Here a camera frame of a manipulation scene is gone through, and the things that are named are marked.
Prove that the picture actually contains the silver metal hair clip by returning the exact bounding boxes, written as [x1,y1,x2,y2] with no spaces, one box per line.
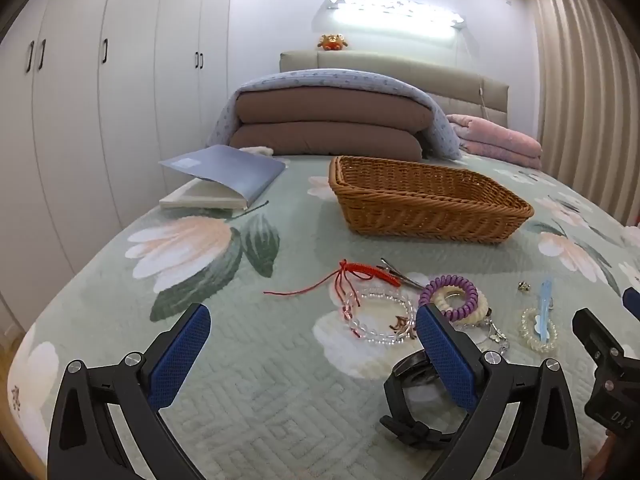
[380,257,426,291]

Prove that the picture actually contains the blue floral blanket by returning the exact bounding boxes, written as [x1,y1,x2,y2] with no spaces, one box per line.
[205,71,464,162]

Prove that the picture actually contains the black wrist watch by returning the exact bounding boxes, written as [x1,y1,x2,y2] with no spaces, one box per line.
[380,350,482,449]

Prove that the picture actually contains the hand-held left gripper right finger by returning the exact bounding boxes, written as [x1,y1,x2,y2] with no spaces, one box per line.
[415,304,583,480]

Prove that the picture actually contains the blue grey booklet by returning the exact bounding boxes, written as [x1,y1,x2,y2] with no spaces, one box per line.
[158,144,287,208]

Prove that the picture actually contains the white wardrobe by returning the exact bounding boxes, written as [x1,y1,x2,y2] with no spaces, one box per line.
[0,0,236,333]

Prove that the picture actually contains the beige curtain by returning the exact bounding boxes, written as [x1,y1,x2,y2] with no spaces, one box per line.
[522,0,640,227]

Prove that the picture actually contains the cream spiral hair tie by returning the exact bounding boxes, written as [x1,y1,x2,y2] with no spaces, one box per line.
[432,287,496,334]

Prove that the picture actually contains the pink folded blanket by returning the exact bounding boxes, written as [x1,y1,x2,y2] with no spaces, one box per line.
[446,114,544,171]

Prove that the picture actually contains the clear crystal bead bracelet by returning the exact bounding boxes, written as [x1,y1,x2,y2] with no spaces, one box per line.
[342,287,417,346]

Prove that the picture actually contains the white wall light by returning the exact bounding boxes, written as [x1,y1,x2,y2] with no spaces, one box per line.
[312,0,467,42]

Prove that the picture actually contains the light blue hair clip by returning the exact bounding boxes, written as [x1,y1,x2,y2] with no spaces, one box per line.
[535,279,554,343]

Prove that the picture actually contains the red string bracelet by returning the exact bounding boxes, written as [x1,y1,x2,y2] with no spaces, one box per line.
[263,259,404,322]

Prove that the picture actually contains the brown wicker basket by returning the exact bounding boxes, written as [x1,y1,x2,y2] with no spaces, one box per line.
[328,155,535,245]

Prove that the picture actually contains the pearl bead bracelet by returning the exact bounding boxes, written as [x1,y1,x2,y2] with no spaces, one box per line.
[520,307,557,354]

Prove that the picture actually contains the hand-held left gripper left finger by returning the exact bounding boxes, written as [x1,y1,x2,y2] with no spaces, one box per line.
[46,302,213,480]

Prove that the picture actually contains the silver butterfly charm chain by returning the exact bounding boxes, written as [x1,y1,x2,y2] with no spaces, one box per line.
[480,320,512,356]

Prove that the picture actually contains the purple spiral hair tie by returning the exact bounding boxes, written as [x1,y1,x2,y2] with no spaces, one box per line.
[418,274,478,322]

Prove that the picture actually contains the beige padded headboard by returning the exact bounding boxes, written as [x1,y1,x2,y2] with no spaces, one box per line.
[279,50,511,133]

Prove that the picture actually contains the brown folded quilt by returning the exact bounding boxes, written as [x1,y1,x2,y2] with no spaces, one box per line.
[236,86,434,134]
[230,122,424,161]

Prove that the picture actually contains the white thick book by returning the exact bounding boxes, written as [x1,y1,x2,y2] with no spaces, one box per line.
[159,180,249,211]

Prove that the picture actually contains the green floral bedspread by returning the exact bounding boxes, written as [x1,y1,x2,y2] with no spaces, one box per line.
[10,152,640,480]

